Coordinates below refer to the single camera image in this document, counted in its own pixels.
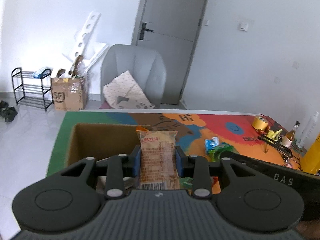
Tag green candy packet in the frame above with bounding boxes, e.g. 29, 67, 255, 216
208, 142, 239, 162

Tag blue candy packet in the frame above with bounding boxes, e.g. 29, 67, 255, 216
204, 137, 220, 155

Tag orange biscuit packet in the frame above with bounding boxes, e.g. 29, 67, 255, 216
136, 127, 180, 190

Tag colourful cartoon table mat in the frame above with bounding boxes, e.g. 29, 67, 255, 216
46, 111, 308, 196

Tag open cardboard box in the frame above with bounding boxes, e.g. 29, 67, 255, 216
65, 122, 156, 190

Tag black folding stand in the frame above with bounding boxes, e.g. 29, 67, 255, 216
257, 134, 298, 159

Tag yellow crumpled wrapper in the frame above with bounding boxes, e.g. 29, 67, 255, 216
267, 129, 283, 141

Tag small brown glass bottle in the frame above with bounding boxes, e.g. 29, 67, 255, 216
281, 121, 300, 148

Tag yellow tape roll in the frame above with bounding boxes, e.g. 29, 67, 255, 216
252, 115, 268, 131

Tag clear plastic bottle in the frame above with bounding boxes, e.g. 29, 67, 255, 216
296, 111, 319, 149

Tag dotted beige cushion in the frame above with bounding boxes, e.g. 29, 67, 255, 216
103, 70, 155, 109

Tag SF cardboard shipping box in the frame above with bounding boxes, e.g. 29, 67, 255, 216
51, 77, 87, 111

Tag grey padded chair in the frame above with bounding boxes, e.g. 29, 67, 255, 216
100, 44, 167, 108

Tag black shoe rack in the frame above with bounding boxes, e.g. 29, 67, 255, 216
11, 67, 53, 112

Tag white perforated foam board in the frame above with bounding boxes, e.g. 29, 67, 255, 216
62, 11, 110, 78

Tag black sandals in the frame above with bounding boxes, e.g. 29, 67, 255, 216
0, 101, 17, 122

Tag grey door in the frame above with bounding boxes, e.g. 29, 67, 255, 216
132, 0, 207, 105

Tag black door handle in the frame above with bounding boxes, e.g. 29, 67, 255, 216
139, 22, 153, 40

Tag white wall switch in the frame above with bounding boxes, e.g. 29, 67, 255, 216
239, 22, 249, 31

